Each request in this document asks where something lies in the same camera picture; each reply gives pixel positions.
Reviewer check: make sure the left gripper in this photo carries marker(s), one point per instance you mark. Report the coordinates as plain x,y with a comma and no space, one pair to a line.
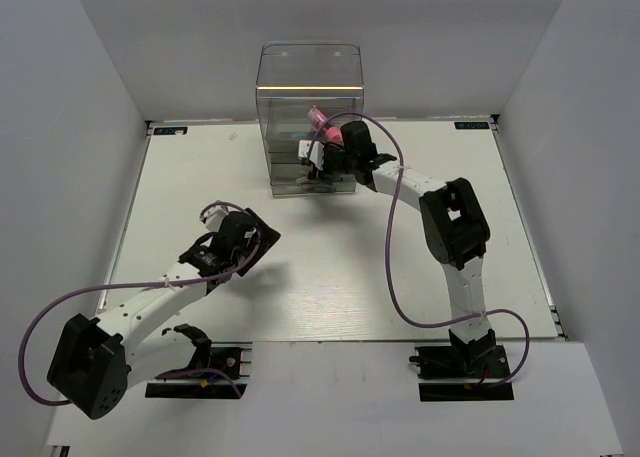
270,237

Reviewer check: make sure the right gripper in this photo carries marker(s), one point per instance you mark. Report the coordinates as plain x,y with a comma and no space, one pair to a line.
326,173

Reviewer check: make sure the pink capped clip jar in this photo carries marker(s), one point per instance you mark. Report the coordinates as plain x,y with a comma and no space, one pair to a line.
320,122

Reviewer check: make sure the red pen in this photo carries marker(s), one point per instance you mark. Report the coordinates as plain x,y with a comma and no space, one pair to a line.
318,180

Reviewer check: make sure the clear plastic drawer organizer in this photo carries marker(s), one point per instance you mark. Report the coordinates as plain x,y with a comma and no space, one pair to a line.
305,88

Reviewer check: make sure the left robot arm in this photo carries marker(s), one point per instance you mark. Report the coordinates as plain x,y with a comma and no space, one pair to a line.
98,359

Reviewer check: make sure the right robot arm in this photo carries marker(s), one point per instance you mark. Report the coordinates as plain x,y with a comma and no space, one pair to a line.
455,229

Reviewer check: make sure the right blue table label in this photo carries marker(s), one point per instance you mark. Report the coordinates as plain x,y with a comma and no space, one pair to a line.
472,125

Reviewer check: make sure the blue table label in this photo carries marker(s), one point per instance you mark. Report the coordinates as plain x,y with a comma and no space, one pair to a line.
170,131
472,125

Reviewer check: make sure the left blue table label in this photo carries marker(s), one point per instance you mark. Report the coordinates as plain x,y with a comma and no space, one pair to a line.
170,131

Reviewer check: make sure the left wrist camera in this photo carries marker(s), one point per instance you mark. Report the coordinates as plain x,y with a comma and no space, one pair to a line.
213,215

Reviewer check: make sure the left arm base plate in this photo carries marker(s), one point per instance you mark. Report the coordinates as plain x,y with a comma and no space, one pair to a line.
226,378

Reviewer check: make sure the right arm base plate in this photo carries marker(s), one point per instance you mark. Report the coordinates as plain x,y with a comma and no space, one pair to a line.
443,378

